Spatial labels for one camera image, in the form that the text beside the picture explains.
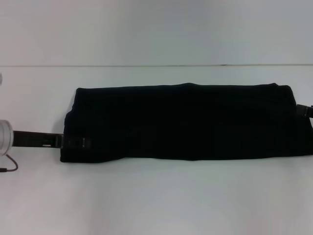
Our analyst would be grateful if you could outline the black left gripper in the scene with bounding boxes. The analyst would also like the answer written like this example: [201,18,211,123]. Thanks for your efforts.
[13,130,92,150]

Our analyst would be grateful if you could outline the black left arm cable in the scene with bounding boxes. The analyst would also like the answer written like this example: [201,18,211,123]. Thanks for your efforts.
[0,153,19,173]

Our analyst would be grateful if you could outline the black shirt with FREE print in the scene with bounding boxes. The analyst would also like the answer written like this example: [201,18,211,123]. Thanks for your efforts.
[60,82,313,164]

